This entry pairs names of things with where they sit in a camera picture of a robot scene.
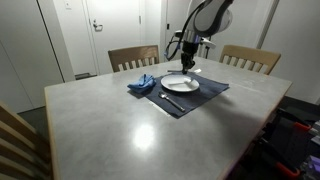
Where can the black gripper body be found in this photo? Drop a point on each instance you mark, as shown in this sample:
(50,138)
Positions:
(189,50)

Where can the white round plate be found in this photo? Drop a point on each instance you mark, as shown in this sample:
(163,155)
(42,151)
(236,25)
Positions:
(180,85)

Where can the black door latch plate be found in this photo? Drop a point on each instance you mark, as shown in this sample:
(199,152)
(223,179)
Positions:
(168,26)

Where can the dark blue fabric placemat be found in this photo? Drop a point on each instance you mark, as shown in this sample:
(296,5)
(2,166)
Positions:
(208,88)

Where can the narrow white door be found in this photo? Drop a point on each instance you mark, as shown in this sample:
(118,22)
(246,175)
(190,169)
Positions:
(173,16)

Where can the crumpled blue cloth napkin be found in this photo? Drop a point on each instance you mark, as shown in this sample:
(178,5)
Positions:
(141,85)

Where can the wooden slat-back chair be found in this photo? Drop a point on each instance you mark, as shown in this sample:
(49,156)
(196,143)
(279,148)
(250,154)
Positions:
(16,133)
(250,53)
(133,53)

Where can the white slanted pole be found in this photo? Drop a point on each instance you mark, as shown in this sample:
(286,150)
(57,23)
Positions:
(265,30)

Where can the purple object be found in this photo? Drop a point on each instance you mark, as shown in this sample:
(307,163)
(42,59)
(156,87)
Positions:
(313,163)

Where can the white closet door panel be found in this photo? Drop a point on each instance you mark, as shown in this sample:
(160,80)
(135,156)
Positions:
(23,50)

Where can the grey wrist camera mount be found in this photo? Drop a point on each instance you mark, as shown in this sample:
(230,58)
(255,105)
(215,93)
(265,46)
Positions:
(208,41)

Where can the black metal cart frame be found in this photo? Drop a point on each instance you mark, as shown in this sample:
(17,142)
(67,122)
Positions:
(290,143)

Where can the white wall light switch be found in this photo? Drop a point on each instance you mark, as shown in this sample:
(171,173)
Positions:
(68,4)

